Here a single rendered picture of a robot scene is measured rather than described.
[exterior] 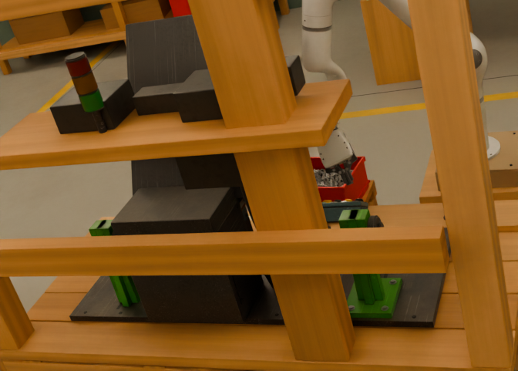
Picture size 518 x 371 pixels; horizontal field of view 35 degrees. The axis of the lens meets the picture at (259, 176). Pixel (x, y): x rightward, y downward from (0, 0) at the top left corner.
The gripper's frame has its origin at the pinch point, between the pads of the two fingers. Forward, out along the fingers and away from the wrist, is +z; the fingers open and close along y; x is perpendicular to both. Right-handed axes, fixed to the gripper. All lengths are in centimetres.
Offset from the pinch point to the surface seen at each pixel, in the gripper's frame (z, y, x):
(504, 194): 23.8, -39.2, -19.3
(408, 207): 15.8, -12.4, -5.7
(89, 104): -33, 31, 82
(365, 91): -79, 28, -315
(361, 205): 9.3, -0.3, -1.2
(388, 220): 16.8, -6.1, -0.4
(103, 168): -103, 206, -254
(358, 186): 1.3, 3.8, -29.6
